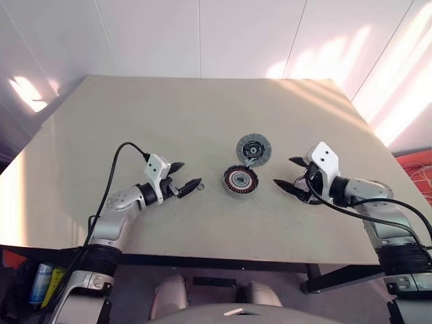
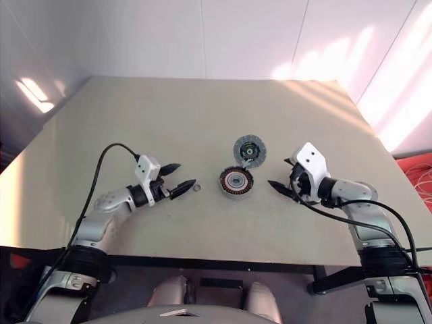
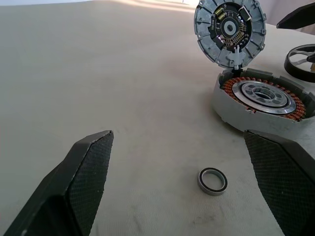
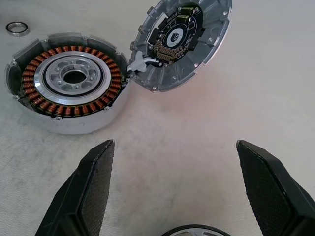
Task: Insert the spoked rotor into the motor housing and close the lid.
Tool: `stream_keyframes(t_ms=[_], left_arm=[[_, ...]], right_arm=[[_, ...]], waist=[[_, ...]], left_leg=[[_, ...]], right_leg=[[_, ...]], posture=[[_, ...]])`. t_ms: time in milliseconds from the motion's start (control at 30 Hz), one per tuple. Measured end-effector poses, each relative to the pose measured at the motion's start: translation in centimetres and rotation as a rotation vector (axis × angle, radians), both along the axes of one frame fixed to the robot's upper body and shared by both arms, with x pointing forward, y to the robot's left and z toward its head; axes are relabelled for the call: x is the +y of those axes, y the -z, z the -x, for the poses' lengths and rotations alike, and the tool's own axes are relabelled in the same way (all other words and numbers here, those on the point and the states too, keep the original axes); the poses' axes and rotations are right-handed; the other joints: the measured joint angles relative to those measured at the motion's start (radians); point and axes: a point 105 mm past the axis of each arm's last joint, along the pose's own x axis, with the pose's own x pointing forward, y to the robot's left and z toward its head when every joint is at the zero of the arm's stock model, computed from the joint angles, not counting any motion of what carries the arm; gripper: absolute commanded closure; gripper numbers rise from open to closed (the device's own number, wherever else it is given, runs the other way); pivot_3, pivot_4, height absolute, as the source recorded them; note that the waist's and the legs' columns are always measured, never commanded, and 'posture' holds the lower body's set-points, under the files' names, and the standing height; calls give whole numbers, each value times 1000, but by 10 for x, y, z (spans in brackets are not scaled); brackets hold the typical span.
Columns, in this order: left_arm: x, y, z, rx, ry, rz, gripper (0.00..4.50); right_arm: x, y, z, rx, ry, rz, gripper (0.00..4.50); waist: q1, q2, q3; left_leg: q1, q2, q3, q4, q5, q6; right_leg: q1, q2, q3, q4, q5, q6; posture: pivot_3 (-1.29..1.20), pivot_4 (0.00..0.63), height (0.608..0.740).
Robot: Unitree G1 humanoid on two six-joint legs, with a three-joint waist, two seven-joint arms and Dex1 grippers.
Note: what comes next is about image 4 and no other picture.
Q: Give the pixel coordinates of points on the silver motor cover circuit board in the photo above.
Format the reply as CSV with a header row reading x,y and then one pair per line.
x,y
177,37

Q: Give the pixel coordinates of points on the silver motor housing copper coils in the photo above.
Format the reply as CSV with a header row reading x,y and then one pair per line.
x,y
34,73

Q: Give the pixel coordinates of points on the black-rimmed silver rotor disc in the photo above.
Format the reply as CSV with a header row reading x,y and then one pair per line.
x,y
194,230

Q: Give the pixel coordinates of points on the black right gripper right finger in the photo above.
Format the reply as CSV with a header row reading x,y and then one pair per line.
x,y
270,196

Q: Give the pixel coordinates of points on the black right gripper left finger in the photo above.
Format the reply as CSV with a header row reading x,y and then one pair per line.
x,y
81,196

